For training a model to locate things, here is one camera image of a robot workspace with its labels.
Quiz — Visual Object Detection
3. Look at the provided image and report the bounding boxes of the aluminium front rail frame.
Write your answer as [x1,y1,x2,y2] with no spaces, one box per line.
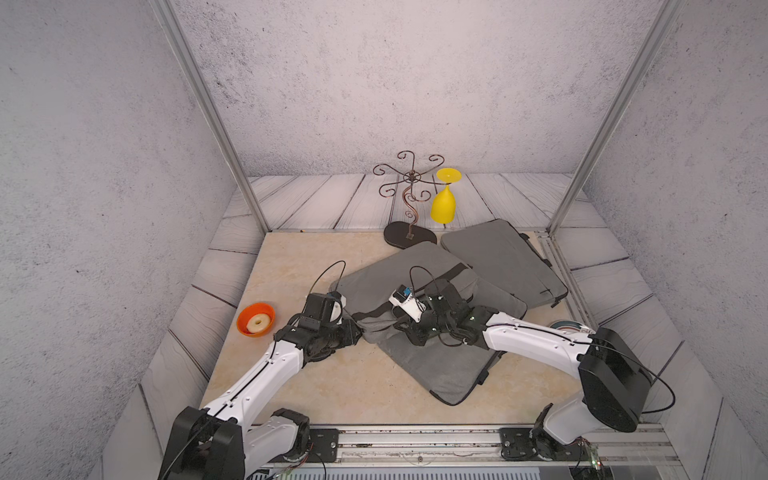
[245,423,688,479]

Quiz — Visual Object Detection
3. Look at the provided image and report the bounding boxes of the right aluminium corner post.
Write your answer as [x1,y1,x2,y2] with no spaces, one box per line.
[546,0,685,237]

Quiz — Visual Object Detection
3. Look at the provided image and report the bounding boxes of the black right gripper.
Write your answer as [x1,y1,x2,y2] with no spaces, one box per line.
[390,300,456,346]

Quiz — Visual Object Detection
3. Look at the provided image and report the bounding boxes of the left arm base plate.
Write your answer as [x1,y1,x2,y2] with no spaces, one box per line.
[283,427,340,464]

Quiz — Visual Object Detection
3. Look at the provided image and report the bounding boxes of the yellow plastic goblet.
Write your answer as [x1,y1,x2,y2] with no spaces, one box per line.
[431,168,462,225]

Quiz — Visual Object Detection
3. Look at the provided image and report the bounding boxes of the patterned plate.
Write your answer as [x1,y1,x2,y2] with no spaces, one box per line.
[549,319,595,334]

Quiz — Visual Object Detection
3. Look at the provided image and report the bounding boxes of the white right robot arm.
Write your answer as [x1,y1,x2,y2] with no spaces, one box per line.
[389,281,652,461]

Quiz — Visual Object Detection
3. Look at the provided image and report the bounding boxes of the brown wire cup stand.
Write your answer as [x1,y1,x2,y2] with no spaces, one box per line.
[372,150,445,249]

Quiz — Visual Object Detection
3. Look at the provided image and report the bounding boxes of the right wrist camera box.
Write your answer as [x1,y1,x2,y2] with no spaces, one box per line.
[389,285,427,323]

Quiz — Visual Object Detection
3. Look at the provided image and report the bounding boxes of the orange bowl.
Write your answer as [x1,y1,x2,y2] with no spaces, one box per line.
[236,303,275,338]

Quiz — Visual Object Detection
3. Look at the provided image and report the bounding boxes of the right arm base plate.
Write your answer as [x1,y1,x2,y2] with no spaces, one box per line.
[499,427,589,462]

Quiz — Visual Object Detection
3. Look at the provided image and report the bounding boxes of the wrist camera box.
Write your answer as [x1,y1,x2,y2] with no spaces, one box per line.
[389,285,427,323]
[298,291,346,331]

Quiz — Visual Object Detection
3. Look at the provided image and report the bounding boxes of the left aluminium corner post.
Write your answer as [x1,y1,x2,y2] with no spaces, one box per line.
[150,0,271,234]

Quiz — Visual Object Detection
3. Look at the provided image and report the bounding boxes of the grey flat laptop sleeve middle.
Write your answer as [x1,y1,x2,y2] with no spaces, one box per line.
[377,279,527,406]

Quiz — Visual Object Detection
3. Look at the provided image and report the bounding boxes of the aluminium corner post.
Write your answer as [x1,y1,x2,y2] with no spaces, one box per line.
[150,0,271,234]
[546,0,685,237]

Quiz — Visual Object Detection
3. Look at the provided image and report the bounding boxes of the grey laptop sleeve at back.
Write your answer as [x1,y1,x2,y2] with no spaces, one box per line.
[440,219,569,308]

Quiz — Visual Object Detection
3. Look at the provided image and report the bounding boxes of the grey laptop bag with strap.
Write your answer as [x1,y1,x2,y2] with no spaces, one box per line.
[329,240,481,355]

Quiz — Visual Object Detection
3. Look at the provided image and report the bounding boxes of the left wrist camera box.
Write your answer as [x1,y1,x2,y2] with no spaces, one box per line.
[298,291,346,331]

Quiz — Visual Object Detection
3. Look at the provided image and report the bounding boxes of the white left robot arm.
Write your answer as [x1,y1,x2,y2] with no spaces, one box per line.
[158,316,362,479]

